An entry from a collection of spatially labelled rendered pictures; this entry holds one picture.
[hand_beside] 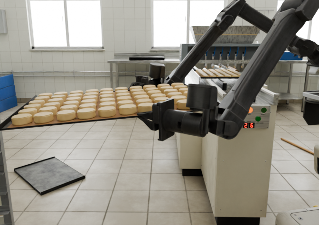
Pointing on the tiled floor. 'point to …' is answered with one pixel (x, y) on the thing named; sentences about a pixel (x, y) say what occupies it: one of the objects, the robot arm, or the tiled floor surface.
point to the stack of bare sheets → (48, 175)
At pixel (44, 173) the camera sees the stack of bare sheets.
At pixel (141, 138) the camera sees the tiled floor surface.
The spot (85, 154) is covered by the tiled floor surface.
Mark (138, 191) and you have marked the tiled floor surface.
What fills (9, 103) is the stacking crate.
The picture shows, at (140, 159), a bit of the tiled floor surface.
